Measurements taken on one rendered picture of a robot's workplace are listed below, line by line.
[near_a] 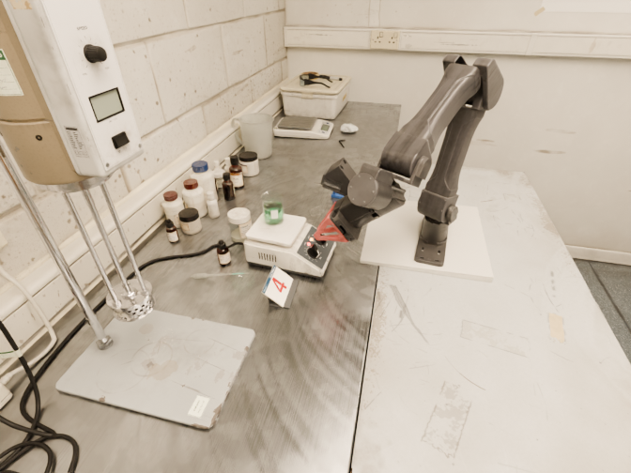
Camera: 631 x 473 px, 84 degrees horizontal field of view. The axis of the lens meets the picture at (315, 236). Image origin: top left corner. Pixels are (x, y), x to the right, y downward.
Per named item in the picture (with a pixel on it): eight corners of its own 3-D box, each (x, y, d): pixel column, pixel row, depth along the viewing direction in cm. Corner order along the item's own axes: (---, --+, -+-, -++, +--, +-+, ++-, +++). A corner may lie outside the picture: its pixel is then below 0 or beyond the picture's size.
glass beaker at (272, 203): (289, 222, 89) (287, 194, 84) (271, 231, 86) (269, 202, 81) (275, 213, 92) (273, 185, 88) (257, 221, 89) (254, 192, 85)
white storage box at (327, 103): (351, 101, 207) (352, 75, 199) (336, 121, 178) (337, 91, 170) (300, 98, 214) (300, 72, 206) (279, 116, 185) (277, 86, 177)
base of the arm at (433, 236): (418, 236, 82) (449, 241, 80) (427, 194, 97) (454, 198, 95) (413, 261, 87) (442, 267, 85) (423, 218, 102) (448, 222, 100)
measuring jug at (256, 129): (227, 158, 142) (222, 120, 133) (241, 146, 152) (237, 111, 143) (270, 162, 138) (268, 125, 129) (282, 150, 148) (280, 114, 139)
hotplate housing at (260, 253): (336, 249, 94) (337, 223, 89) (322, 281, 84) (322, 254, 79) (259, 234, 99) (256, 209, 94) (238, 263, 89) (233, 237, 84)
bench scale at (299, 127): (328, 141, 157) (328, 130, 154) (271, 137, 161) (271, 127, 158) (333, 127, 172) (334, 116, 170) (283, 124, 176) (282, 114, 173)
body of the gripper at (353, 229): (330, 220, 68) (361, 203, 64) (342, 195, 76) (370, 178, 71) (349, 244, 70) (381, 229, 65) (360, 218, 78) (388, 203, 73)
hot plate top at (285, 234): (307, 220, 90) (307, 217, 90) (291, 248, 81) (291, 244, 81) (264, 213, 93) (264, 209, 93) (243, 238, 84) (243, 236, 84)
